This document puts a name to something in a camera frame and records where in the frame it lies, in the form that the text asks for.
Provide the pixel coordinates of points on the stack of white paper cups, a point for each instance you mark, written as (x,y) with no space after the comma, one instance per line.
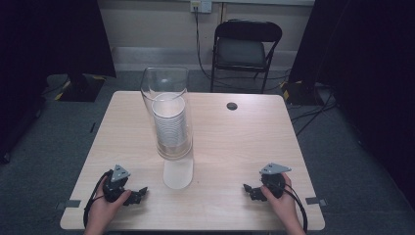
(170,120)

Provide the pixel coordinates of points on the grey tape strip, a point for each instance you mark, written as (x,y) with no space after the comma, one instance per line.
(314,201)
(70,204)

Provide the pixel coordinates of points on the white wall outlet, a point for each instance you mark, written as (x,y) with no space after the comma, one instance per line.
(201,5)

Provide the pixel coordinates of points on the black stand base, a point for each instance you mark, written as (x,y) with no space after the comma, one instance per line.
(300,93)
(81,88)

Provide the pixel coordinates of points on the tall clear glass cylinder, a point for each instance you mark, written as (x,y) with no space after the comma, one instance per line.
(164,81)

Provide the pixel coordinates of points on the person's left hand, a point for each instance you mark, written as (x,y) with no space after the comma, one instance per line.
(103,210)

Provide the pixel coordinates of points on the black folding chair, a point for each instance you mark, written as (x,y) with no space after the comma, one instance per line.
(241,52)

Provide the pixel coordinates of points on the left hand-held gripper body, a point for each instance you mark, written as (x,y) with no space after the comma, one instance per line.
(115,189)

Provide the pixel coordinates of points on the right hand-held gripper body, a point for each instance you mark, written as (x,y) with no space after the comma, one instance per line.
(273,182)

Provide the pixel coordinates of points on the person's right hand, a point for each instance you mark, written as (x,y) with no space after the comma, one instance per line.
(281,207)

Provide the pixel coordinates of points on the black curtain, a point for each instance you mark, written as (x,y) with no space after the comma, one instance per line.
(45,49)
(368,65)

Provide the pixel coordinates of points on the single white paper cup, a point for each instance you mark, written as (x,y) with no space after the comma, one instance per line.
(178,174)

